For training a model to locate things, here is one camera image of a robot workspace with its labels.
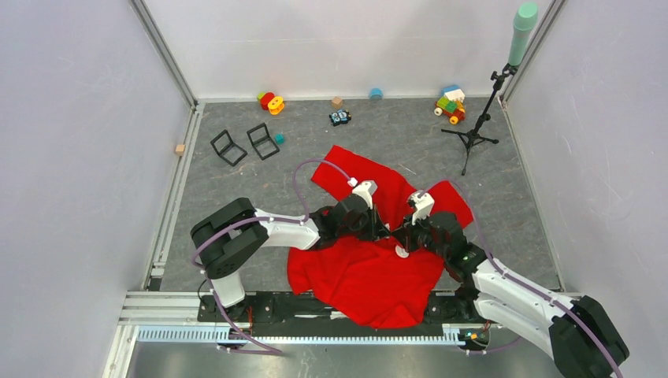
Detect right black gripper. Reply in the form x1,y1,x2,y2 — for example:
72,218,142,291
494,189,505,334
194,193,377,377
391,210,447,260

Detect round orange brooch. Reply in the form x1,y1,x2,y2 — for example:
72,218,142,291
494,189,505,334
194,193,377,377
395,246,410,258

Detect red t-shirt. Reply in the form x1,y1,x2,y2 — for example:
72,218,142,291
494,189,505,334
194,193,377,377
287,146,444,329

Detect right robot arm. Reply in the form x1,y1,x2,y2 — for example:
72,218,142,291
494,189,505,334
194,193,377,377
392,212,629,377

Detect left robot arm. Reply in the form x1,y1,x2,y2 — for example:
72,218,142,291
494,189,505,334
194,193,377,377
190,194,390,321

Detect brown wooden cube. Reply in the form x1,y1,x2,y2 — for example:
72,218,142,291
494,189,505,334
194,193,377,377
331,96,343,109

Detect blue cylinder block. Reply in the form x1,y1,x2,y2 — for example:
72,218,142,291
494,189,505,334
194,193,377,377
368,87,384,101

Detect colourful brick toy car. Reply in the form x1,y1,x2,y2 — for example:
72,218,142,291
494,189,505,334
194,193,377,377
432,85,466,125

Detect black display case right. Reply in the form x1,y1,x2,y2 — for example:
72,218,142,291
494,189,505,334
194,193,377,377
247,123,280,161

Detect black display case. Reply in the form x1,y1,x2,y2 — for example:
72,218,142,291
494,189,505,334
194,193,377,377
210,129,247,167
247,123,280,161

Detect black display case left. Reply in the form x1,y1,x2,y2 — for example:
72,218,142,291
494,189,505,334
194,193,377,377
210,129,247,167

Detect red yellow green toy blocks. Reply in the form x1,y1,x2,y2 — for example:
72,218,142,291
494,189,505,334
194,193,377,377
257,92,285,116

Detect green microphone on tripod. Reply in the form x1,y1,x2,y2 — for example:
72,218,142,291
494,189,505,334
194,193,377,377
441,2,539,176

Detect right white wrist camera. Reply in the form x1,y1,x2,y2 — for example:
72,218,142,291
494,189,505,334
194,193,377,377
408,191,435,224

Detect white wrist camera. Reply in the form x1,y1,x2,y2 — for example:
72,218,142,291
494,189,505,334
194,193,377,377
408,191,435,224
347,177,377,209

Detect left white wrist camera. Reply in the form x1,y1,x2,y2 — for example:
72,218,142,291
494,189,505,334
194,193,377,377
347,177,377,209

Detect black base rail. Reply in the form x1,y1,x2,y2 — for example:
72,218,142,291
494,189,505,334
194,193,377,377
226,291,493,338

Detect tan wooden cube on rail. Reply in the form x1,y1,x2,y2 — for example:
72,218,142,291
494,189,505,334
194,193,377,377
174,144,186,157

